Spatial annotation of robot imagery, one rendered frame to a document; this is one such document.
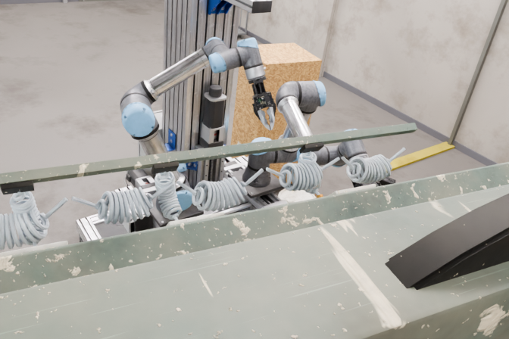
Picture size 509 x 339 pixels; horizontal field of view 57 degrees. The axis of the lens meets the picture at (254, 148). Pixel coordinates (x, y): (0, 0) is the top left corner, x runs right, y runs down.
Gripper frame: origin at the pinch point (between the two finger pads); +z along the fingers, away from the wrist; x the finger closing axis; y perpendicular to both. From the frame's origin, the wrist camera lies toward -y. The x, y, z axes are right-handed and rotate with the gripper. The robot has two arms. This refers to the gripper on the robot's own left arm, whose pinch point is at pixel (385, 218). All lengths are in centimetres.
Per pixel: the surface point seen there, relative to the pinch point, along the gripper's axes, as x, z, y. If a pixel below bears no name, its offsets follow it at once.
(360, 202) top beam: 63, 5, 54
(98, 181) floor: -261, -120, 69
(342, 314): 112, 21, 94
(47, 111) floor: -345, -237, 100
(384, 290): 112, 20, 90
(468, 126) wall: -215, -109, -322
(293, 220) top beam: 63, 6, 69
